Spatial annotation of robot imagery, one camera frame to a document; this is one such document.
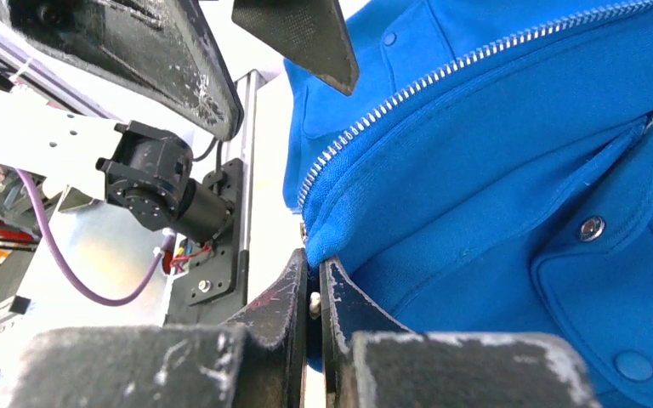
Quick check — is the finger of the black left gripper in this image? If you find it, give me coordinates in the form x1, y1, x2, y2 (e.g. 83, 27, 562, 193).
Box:
0, 0, 244, 141
231, 0, 360, 96

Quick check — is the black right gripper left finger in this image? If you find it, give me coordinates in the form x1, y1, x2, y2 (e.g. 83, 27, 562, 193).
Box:
8, 249, 308, 407

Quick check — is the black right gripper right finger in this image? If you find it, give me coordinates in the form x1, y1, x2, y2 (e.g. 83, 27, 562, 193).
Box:
319, 258, 599, 407

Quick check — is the blue zip jacket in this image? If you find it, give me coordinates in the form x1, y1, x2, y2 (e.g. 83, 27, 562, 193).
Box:
283, 1, 653, 407

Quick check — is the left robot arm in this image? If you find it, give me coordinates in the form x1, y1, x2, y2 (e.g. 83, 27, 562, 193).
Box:
0, 1, 360, 243

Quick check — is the aluminium frame rail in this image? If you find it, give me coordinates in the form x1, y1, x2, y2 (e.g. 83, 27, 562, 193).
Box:
0, 11, 269, 344

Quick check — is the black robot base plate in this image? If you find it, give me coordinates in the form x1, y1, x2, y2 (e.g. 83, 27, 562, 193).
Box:
164, 158, 250, 326

